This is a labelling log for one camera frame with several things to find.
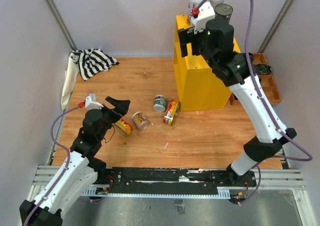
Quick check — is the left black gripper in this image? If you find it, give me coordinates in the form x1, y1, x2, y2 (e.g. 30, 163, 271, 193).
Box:
96, 96, 130, 140

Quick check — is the orange fruit can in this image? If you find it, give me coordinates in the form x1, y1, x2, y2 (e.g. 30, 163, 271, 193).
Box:
131, 111, 149, 130

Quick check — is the green fruit can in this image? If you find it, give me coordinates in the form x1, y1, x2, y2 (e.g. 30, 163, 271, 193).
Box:
153, 94, 167, 112

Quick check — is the dark brown can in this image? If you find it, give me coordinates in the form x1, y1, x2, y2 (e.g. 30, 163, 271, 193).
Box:
214, 4, 234, 23

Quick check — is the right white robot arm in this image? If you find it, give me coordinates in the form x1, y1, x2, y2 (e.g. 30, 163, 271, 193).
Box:
177, 18, 297, 186

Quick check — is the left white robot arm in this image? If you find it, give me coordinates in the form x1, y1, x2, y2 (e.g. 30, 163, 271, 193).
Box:
19, 93, 131, 225

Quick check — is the red yellow fish tin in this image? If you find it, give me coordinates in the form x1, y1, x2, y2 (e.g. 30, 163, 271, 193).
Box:
114, 119, 133, 136

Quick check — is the striped black white cloth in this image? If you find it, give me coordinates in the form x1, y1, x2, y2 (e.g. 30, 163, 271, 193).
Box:
69, 49, 119, 81

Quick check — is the yellow cabinet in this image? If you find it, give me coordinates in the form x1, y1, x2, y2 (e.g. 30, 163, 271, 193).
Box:
173, 15, 231, 112

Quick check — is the cream cloth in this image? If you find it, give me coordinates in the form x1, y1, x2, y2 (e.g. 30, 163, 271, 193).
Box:
60, 56, 79, 110

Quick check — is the dark green item tray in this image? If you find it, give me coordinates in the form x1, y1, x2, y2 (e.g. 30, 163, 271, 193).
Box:
255, 63, 272, 75

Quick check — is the wooden compartment tray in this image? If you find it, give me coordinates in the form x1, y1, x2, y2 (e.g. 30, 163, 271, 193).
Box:
229, 53, 283, 106

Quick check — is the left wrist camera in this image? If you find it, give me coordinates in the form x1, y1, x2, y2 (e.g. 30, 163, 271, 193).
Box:
84, 93, 103, 110

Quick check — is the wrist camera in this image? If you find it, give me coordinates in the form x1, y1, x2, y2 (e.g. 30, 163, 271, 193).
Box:
84, 93, 103, 110
192, 2, 216, 34

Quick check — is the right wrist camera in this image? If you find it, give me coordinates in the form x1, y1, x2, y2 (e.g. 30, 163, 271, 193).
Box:
192, 2, 216, 34

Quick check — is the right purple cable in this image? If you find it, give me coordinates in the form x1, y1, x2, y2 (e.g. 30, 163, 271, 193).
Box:
191, 0, 314, 206

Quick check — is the purple cable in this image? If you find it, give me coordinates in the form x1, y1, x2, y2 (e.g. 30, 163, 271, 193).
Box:
191, 0, 314, 206
22, 102, 85, 226

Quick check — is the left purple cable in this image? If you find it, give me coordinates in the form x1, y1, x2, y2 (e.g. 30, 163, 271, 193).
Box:
22, 102, 85, 226

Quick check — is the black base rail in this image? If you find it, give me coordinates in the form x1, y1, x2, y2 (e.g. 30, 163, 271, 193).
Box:
93, 167, 257, 196

